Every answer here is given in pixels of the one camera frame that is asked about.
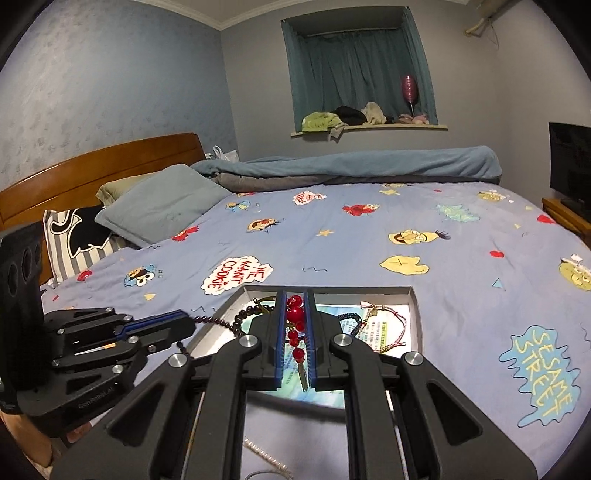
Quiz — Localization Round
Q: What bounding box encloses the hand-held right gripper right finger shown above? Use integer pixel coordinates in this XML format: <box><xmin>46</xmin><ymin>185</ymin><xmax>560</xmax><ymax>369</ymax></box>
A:
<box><xmin>305</xmin><ymin>288</ymin><xmax>539</xmax><ymax>480</ymax></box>

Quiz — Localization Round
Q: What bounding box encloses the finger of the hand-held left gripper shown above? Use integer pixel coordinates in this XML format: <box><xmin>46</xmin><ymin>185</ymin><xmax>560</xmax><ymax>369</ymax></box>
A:
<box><xmin>53</xmin><ymin>325</ymin><xmax>195</xmax><ymax>376</ymax></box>
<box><xmin>44</xmin><ymin>308</ymin><xmax>195</xmax><ymax>342</ymax></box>

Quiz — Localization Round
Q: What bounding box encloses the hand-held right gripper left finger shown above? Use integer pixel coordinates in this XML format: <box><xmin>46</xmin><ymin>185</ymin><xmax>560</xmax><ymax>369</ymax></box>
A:
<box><xmin>50</xmin><ymin>288</ymin><xmax>288</xmax><ymax>480</ymax></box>

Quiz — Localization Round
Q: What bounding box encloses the red bead bracelet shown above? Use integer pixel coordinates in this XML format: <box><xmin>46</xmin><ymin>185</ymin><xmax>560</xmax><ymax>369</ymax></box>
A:
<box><xmin>285</xmin><ymin>295</ymin><xmax>309</xmax><ymax>393</ymax></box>

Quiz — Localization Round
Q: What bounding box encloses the large dark bead bracelet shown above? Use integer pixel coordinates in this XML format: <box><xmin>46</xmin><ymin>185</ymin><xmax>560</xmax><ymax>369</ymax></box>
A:
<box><xmin>233</xmin><ymin>302</ymin><xmax>262</xmax><ymax>335</ymax></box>

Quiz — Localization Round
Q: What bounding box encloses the navy bead loop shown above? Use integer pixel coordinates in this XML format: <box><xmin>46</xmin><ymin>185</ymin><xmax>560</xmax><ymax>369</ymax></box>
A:
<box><xmin>339</xmin><ymin>314</ymin><xmax>370</xmax><ymax>337</ymax></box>

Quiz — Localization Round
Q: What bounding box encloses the small dark bead necklace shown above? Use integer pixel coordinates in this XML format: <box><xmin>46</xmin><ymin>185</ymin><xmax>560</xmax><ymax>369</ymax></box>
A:
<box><xmin>178</xmin><ymin>314</ymin><xmax>245</xmax><ymax>365</ymax></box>

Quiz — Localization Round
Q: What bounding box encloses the pink cord bracelet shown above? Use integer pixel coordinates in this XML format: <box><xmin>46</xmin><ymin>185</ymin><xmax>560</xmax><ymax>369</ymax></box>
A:
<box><xmin>360</xmin><ymin>300</ymin><xmax>409</xmax><ymax>354</ymax></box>

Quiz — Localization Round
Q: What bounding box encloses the grey cardboard box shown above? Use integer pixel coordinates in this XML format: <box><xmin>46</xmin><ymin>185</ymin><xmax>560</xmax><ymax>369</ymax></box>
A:
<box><xmin>187</xmin><ymin>285</ymin><xmax>423</xmax><ymax>414</ymax></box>

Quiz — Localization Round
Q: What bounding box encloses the person's left hand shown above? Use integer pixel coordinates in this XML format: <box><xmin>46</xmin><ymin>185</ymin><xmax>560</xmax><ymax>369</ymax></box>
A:
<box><xmin>65</xmin><ymin>427</ymin><xmax>95</xmax><ymax>446</ymax></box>

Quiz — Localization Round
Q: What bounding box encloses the printed blue-green paper sheet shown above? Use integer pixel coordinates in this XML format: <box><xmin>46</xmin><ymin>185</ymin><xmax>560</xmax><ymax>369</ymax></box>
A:
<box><xmin>217</xmin><ymin>300</ymin><xmax>409</xmax><ymax>409</ymax></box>

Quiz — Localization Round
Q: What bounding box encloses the striped pillow with black figure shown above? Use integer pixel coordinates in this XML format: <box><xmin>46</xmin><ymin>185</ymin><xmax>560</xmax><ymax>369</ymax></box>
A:
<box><xmin>42</xmin><ymin>207</ymin><xmax>134</xmax><ymax>288</ymax></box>

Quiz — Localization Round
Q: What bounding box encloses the cartoon printed blue bed sheet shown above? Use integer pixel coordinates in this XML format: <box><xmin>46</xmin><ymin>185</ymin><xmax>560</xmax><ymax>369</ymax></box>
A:
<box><xmin>39</xmin><ymin>182</ymin><xmax>591</xmax><ymax>480</ymax></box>

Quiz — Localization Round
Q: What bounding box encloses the blue-grey pillow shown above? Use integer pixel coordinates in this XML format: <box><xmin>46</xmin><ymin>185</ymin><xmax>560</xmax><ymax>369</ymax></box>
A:
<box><xmin>95</xmin><ymin>164</ymin><xmax>232</xmax><ymax>247</ymax></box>

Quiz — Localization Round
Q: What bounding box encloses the olive pillow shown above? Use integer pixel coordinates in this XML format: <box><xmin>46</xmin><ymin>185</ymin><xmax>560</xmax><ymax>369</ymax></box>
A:
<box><xmin>96</xmin><ymin>173</ymin><xmax>158</xmax><ymax>206</ymax></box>

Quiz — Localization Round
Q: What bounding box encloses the wooden headboard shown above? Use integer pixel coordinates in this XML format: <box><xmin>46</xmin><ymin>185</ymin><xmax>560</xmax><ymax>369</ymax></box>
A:
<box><xmin>0</xmin><ymin>133</ymin><xmax>206</xmax><ymax>282</ymax></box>

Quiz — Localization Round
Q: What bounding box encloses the grey blanket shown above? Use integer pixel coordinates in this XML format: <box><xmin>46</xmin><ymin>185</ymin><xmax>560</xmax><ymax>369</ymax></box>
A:
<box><xmin>210</xmin><ymin>173</ymin><xmax>502</xmax><ymax>195</ymax></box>

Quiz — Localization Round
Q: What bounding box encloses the teal blanket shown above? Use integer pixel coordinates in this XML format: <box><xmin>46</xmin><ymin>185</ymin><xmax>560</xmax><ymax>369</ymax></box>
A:
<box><xmin>191</xmin><ymin>145</ymin><xmax>503</xmax><ymax>188</ymax></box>

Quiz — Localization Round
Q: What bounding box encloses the window sill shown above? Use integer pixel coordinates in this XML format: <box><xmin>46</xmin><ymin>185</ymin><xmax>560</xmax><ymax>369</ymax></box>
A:
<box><xmin>290</xmin><ymin>122</ymin><xmax>448</xmax><ymax>137</ymax></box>

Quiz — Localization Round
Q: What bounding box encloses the green cloth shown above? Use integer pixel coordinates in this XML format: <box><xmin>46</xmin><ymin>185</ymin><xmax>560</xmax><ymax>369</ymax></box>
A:
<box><xmin>301</xmin><ymin>111</ymin><xmax>345</xmax><ymax>134</ymax></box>

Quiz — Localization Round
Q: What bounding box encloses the black cloth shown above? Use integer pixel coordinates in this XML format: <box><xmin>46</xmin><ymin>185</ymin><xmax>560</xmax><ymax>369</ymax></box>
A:
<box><xmin>335</xmin><ymin>105</ymin><xmax>368</xmax><ymax>125</ymax></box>

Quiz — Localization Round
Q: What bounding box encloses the beige cloth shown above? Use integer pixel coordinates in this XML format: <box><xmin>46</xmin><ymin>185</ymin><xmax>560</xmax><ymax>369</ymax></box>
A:
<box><xmin>360</xmin><ymin>102</ymin><xmax>387</xmax><ymax>125</ymax></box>

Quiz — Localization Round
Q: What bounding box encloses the pink balloon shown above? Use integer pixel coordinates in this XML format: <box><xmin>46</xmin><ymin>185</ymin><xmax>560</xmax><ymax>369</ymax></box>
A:
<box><xmin>401</xmin><ymin>75</ymin><xmax>419</xmax><ymax>116</ymax></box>

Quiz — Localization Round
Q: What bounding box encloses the wooden television stand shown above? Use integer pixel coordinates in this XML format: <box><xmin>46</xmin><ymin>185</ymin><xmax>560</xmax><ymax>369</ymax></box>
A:
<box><xmin>541</xmin><ymin>198</ymin><xmax>591</xmax><ymax>245</ymax></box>

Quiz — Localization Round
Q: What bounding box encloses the black television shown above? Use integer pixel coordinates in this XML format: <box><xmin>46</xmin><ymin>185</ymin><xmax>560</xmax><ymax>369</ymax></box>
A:
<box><xmin>549</xmin><ymin>121</ymin><xmax>591</xmax><ymax>208</ymax></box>

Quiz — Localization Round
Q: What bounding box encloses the white air conditioner pipe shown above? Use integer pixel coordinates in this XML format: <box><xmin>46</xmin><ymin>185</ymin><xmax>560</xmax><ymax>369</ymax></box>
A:
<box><xmin>464</xmin><ymin>0</ymin><xmax>532</xmax><ymax>35</ymax></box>

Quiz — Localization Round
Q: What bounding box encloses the pearl bead bracelet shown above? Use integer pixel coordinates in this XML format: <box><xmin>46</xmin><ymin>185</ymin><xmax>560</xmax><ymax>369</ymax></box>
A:
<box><xmin>245</xmin><ymin>438</ymin><xmax>294</xmax><ymax>478</ymax></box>

